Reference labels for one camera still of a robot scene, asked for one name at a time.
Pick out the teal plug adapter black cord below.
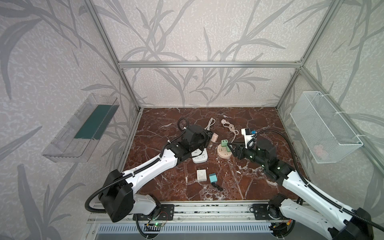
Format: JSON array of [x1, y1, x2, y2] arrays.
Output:
[[208, 173, 224, 192]]

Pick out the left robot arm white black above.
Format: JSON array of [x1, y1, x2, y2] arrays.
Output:
[[85, 125, 214, 223]]

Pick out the clear plastic wall bin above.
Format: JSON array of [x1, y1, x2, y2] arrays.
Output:
[[42, 94, 120, 163]]

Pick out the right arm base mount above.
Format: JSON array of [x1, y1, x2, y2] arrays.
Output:
[[249, 203, 291, 222]]

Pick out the white square plug adapter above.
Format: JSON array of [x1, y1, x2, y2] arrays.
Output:
[[197, 170, 208, 182]]

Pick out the white square power strip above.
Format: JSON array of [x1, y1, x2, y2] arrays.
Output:
[[192, 149, 208, 164]]

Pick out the pink round power strip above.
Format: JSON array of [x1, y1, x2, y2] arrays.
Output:
[[217, 145, 233, 159]]

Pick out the aluminium front rail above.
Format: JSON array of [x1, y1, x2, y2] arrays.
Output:
[[86, 200, 341, 224]]

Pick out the pink plug adapter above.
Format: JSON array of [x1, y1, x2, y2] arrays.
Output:
[[211, 133, 218, 143]]

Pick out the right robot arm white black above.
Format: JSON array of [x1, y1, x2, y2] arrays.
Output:
[[228, 129, 384, 240]]

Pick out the white wire mesh basket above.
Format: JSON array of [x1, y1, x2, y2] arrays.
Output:
[[290, 91, 364, 164]]

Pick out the pink power strip cable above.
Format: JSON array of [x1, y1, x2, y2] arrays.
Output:
[[221, 119, 240, 143]]

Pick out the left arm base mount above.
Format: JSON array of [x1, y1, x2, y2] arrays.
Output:
[[139, 204, 175, 221]]

